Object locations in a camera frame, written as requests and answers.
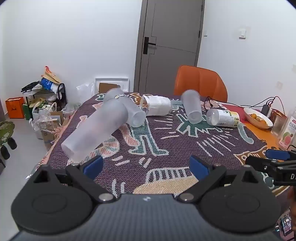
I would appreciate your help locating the grey door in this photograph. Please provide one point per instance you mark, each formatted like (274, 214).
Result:
(172, 60)

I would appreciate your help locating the short frosted plastic cup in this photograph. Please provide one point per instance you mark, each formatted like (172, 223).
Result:
(191, 106)

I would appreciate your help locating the printed patterned blanket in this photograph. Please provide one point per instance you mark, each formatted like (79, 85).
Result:
(166, 141)

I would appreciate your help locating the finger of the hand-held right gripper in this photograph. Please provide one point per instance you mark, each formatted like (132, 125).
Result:
(257, 163)
(276, 154)

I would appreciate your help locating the clear cup with yellow label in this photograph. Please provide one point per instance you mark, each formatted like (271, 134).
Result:
(223, 117)

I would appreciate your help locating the clear plastic bag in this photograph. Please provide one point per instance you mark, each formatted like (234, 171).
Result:
(85, 91)

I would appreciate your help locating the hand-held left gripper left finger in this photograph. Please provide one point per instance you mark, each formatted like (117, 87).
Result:
(93, 166)

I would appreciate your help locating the tall frosted plastic cup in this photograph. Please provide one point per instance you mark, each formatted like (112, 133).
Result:
(92, 129)

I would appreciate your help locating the clear plastic container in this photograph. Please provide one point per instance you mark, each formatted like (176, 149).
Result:
(277, 124)

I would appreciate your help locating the frosted cup with small stickers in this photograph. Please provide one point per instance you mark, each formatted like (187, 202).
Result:
(133, 109)

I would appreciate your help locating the juice carton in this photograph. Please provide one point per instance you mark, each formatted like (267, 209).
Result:
(288, 135)

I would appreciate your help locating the pile of small oranges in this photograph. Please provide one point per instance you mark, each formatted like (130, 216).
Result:
(260, 120)

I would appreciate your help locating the white foam tray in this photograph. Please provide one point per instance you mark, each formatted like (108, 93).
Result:
(112, 80)

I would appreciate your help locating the white tote bag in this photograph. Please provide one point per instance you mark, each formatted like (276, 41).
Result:
(42, 111)

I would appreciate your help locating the black charger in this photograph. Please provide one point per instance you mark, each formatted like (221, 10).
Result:
(266, 109)

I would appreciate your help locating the black metal rack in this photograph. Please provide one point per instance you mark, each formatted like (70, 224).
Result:
(62, 93)

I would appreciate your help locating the white bowl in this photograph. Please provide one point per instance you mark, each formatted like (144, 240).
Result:
(251, 113)

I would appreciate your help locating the green bag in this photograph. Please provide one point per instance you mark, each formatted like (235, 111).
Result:
(27, 111)

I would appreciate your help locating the tan paper bag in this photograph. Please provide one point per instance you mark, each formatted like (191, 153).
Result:
(49, 74)

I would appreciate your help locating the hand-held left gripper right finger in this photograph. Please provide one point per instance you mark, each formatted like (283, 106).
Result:
(198, 166)

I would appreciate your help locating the blue and white bag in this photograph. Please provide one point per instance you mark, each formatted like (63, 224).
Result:
(47, 83)

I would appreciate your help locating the white wall device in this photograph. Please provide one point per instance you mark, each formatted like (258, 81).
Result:
(242, 32)

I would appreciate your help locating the brown cardboard box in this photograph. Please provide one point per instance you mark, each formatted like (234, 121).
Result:
(106, 87)

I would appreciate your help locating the orange box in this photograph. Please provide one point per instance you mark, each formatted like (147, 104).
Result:
(15, 107)

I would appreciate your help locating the orange chair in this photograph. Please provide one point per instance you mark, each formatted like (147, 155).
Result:
(200, 81)

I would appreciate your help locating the white paper-wrapped cup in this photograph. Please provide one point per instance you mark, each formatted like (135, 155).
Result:
(158, 105)

